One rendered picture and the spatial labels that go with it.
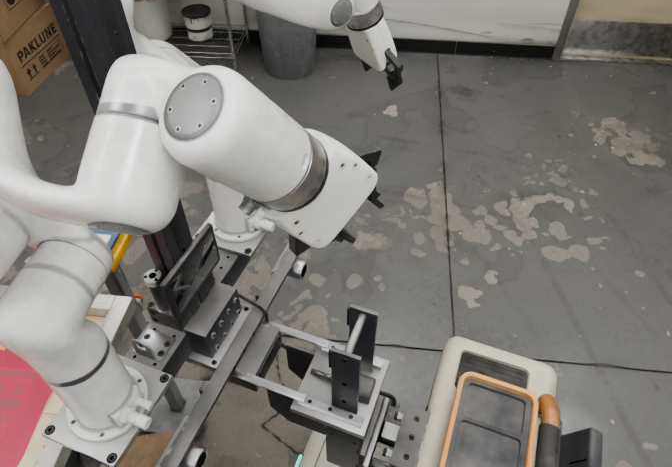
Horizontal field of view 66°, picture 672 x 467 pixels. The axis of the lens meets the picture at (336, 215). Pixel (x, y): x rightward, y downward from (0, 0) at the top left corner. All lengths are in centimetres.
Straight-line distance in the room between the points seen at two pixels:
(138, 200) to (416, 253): 225
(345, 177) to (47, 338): 41
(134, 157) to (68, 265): 36
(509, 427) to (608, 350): 149
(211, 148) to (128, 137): 8
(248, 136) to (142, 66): 10
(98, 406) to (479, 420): 65
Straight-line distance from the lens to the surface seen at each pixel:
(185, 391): 224
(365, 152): 53
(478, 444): 104
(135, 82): 41
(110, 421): 92
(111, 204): 40
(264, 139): 37
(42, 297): 71
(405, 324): 233
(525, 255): 271
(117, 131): 41
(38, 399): 125
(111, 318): 125
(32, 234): 75
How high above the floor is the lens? 195
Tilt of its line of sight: 46 degrees down
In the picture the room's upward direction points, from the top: straight up
